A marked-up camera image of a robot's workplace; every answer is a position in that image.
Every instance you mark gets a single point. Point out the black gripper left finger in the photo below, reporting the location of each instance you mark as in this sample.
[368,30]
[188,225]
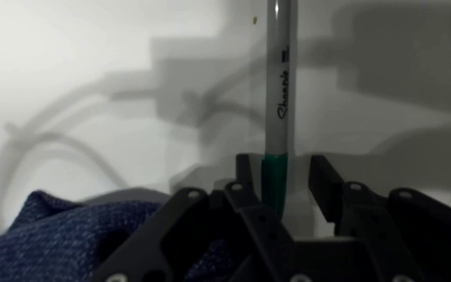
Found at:
[250,204]

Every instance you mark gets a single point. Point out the silver marker pen green cap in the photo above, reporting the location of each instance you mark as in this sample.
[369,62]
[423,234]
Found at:
[280,79]

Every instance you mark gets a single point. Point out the dark blue cloth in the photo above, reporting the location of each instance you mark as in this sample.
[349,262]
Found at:
[58,236]

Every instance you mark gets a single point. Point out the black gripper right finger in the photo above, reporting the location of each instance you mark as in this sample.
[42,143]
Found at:
[335,193]

